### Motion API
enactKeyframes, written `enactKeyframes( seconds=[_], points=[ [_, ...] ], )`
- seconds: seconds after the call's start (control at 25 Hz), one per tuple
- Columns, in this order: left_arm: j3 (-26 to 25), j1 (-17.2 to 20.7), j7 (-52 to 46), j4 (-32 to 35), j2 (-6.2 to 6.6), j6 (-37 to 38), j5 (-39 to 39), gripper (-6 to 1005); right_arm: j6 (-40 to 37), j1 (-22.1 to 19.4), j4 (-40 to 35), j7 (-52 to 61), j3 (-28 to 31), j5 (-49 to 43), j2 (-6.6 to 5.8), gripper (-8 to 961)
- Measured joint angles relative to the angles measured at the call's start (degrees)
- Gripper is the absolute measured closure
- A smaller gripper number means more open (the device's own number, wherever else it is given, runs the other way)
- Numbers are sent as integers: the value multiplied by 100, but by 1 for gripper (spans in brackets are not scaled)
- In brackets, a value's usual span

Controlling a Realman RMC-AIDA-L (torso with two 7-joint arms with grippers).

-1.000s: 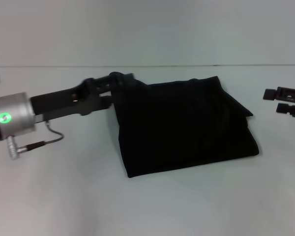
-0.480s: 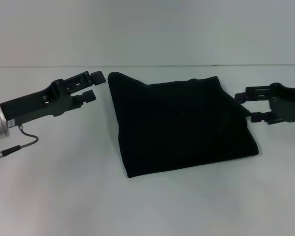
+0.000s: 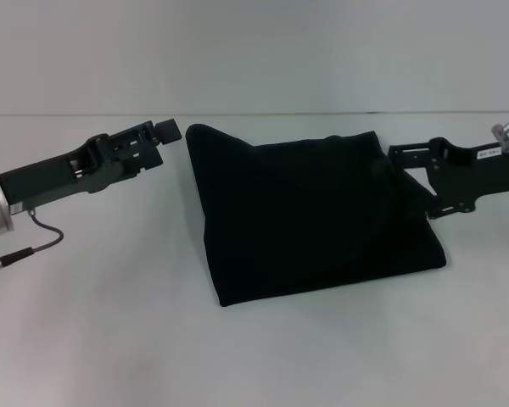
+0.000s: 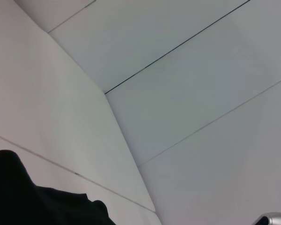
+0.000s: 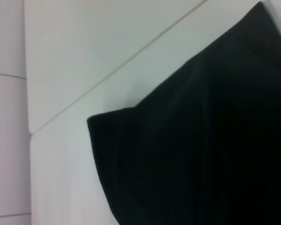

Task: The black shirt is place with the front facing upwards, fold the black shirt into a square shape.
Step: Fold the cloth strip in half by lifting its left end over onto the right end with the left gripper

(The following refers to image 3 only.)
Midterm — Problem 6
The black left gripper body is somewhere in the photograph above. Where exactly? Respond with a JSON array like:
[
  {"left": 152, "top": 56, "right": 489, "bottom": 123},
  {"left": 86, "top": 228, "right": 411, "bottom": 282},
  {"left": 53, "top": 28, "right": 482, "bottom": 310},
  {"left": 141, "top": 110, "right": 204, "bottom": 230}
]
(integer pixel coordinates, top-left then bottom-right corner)
[{"left": 0, "top": 133, "right": 126, "bottom": 209}]

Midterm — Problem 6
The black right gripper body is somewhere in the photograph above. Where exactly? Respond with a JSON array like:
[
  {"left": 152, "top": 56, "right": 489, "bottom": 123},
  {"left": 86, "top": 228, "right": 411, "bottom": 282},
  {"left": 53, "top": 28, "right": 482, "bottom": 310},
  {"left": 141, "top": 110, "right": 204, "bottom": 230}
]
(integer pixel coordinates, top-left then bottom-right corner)
[{"left": 423, "top": 135, "right": 509, "bottom": 214}]

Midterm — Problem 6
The black shirt with FREE print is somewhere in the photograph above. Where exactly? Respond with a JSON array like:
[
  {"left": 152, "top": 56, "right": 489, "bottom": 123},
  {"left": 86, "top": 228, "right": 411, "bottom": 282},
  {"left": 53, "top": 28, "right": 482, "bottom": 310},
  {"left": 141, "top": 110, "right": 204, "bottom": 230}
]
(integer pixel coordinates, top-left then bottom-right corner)
[{"left": 184, "top": 123, "right": 450, "bottom": 309}]

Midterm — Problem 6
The right arm cable with plug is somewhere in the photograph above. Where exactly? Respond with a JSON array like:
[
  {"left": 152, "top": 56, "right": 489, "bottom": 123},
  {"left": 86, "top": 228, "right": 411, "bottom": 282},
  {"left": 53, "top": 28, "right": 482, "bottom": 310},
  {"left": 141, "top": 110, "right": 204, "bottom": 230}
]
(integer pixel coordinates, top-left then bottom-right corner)
[{"left": 490, "top": 120, "right": 509, "bottom": 153}]

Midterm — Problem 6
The arm cable with plug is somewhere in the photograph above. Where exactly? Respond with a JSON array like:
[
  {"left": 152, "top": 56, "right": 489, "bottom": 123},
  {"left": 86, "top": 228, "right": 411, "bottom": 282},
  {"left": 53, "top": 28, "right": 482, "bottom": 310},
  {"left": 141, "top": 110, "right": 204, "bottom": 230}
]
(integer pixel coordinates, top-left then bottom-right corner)
[
  {"left": 0, "top": 206, "right": 65, "bottom": 282},
  {"left": 490, "top": 120, "right": 509, "bottom": 153}
]

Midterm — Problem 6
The left arm cable with plug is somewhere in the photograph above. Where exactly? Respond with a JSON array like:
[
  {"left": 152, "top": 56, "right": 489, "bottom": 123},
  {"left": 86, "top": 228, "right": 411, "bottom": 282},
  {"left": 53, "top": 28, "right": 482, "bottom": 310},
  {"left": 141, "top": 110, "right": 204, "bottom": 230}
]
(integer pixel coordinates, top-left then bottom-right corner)
[{"left": 0, "top": 206, "right": 65, "bottom": 282}]

